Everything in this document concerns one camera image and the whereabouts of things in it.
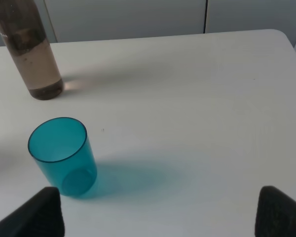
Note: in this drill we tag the brown translucent water bottle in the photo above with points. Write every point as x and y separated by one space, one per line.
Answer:
24 36

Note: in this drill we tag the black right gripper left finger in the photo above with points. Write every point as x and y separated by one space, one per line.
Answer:
40 216

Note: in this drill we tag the teal translucent plastic cup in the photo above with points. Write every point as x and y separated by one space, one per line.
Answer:
61 149

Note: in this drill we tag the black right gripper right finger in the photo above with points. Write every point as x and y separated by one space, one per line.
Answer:
276 214

